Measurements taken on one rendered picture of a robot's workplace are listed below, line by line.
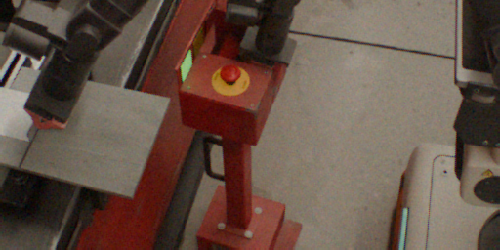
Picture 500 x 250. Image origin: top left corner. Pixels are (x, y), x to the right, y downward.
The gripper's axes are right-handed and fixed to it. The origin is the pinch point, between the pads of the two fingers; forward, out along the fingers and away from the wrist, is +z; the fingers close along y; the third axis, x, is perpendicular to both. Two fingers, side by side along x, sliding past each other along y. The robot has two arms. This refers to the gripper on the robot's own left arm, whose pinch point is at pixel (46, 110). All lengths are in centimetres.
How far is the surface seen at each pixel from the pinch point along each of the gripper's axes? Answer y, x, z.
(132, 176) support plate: 6.5, 15.2, -6.0
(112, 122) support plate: -1.6, 9.9, -3.2
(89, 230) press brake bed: 6.0, 16.2, 21.4
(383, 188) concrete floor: -61, 98, 62
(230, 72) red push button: -29.9, 28.0, 8.4
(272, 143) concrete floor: -70, 67, 79
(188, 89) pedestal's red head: -26.4, 22.9, 14.5
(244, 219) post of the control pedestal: -33, 59, 63
